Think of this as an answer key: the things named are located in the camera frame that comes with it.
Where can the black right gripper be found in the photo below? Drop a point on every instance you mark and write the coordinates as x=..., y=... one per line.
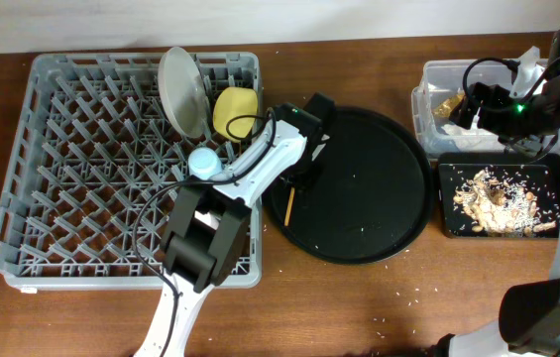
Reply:
x=497, y=98

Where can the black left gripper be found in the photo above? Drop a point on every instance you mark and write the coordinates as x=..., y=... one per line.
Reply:
x=308, y=176

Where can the brown Nescafe Gold wrapper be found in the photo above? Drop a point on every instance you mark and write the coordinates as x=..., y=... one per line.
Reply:
x=444, y=109

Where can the food scraps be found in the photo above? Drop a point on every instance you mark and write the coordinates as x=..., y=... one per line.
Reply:
x=501, y=207

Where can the blue plastic cup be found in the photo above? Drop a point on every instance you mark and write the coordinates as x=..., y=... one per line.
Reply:
x=204, y=163

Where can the yellow bowl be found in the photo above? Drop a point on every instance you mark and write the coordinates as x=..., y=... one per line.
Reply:
x=234, y=113

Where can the white round plate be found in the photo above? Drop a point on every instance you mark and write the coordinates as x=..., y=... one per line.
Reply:
x=182, y=93

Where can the pink plastic cup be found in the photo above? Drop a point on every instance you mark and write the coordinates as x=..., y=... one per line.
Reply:
x=207, y=219

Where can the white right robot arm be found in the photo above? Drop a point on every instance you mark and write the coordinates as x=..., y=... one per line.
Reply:
x=529, y=318

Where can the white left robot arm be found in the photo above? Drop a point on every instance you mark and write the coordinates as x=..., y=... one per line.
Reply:
x=198, y=259

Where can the grey dishwasher rack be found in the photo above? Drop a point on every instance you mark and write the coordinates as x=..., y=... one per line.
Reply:
x=93, y=144

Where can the white crumpled paper towel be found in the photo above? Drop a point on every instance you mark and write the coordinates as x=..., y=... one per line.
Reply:
x=472, y=140

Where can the clear plastic bin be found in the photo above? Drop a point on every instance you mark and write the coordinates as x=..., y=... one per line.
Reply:
x=441, y=79

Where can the round black tray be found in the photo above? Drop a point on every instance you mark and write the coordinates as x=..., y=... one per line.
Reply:
x=373, y=198

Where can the black rectangular tray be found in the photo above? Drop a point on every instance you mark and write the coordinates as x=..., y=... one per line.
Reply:
x=454, y=168

